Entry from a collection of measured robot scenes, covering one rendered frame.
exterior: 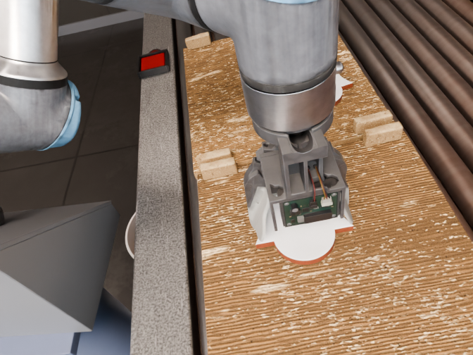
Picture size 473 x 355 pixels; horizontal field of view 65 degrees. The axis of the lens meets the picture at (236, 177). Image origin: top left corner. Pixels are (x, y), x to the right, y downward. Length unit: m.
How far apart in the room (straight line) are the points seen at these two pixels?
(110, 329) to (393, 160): 0.65
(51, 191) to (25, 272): 1.76
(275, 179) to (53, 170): 2.08
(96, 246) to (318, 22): 0.50
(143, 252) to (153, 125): 0.30
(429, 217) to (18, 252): 0.52
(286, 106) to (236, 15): 0.07
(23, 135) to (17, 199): 1.72
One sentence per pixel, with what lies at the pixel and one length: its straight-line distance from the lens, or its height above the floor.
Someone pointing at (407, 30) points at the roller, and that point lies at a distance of 0.94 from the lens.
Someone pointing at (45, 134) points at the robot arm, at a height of 1.05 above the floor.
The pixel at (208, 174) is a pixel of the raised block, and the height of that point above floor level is 0.95.
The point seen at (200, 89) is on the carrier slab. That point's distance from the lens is 0.80.
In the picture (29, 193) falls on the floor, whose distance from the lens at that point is 2.34.
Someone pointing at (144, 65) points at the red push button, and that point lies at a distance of 0.95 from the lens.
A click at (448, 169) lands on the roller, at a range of 0.65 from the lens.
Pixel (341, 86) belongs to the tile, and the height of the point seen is 0.95.
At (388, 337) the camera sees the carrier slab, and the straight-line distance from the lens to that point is 0.48.
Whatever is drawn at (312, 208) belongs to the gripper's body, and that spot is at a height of 1.10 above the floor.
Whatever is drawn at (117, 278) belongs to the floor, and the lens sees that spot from 1.74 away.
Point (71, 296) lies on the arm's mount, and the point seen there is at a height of 0.94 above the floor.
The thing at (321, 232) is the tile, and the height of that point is 0.99.
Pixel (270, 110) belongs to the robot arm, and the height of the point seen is 1.21.
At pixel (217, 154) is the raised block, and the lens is 0.61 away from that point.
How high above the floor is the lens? 1.39
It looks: 49 degrees down
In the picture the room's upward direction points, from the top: 16 degrees counter-clockwise
